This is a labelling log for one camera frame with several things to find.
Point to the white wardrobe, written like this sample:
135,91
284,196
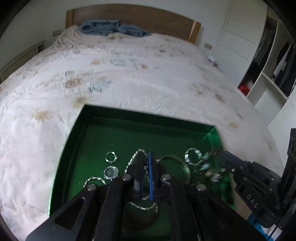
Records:
242,50

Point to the wall socket plate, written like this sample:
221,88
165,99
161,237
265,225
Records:
56,33
208,46

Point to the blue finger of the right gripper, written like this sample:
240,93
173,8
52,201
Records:
227,158

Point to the blue folded blanket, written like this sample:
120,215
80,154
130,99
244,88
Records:
101,27

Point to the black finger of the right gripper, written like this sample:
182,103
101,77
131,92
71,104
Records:
234,169

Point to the twisted silver bangle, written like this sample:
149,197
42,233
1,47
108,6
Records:
94,180

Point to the small item on nightstand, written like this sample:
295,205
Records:
211,59

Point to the red object on shelf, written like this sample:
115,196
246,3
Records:
244,89

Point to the wall socket plate left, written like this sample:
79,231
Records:
56,33

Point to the thin silver bangle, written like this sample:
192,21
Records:
176,167

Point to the hanging clothes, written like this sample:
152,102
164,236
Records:
282,44

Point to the wall socket plate right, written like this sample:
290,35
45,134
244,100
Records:
208,46

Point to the floral bed quilt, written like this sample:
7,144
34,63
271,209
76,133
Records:
156,74

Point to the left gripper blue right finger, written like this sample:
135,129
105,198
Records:
156,170

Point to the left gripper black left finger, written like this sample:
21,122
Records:
136,171

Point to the green shallow tray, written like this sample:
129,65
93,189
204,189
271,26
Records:
102,137

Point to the wooden headboard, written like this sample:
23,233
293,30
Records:
152,19

